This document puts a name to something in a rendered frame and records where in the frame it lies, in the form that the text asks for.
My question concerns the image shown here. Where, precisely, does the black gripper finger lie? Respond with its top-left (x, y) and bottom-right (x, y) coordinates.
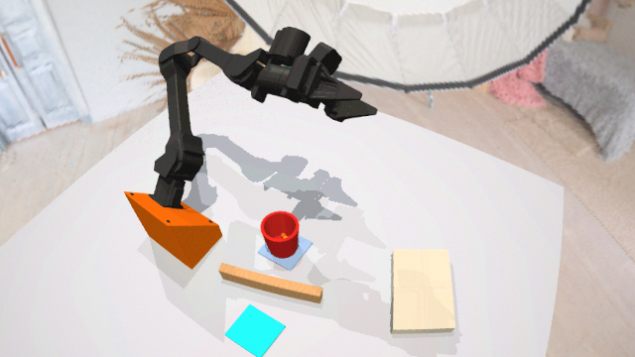
top-left (336, 99), bottom-right (377, 121)
top-left (304, 61), bottom-right (362, 102)

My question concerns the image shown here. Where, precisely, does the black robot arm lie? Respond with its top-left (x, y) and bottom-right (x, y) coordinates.
top-left (149, 26), bottom-right (342, 209)

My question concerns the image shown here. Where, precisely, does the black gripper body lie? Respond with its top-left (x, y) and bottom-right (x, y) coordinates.
top-left (278, 55), bottom-right (342, 122)

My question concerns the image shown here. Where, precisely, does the red cup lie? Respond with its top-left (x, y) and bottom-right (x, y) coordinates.
top-left (261, 211), bottom-right (299, 258)

